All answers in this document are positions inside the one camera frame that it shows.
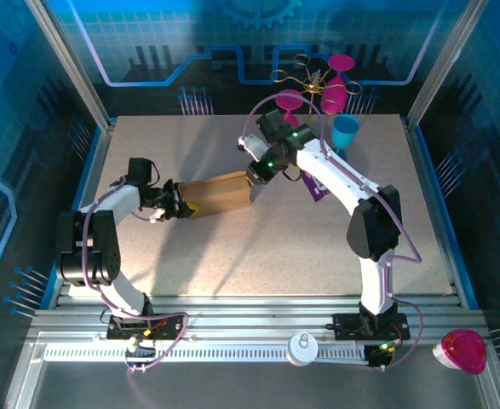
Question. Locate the brown cardboard paper box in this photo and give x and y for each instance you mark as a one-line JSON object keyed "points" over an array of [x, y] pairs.
{"points": [[215, 196]]}

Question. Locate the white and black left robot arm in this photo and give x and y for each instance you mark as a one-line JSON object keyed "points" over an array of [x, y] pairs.
{"points": [[117, 198]]}

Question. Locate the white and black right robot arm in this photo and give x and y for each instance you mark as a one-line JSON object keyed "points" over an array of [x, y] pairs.
{"points": [[339, 179]]}

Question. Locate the purple candy bag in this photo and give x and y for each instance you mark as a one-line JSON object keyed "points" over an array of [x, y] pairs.
{"points": [[315, 189]]}

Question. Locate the magenta plastic wine glass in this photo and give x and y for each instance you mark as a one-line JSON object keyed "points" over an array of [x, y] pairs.
{"points": [[334, 96], [289, 100]]}

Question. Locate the blue plastic goblet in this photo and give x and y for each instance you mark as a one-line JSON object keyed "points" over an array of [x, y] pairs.
{"points": [[344, 132]]}

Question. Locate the silver tin can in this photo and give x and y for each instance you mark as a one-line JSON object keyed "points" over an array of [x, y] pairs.
{"points": [[302, 349]]}

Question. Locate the black controller board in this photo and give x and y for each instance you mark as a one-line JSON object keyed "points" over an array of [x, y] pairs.
{"points": [[381, 355]]}

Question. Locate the magenta plastic bowl glass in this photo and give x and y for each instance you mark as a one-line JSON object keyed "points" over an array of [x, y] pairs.
{"points": [[464, 351]]}

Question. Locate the aluminium side rail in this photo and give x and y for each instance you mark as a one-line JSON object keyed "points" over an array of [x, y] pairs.
{"points": [[413, 140], [105, 136]]}

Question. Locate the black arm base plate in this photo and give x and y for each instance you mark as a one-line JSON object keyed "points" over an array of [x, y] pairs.
{"points": [[343, 326], [173, 326]]}

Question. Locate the aluminium front frame rail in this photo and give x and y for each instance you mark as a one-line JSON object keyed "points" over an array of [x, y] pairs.
{"points": [[254, 317]]}

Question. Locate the aluminium frame post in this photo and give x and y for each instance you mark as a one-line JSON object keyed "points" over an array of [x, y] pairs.
{"points": [[443, 64], [74, 64]]}

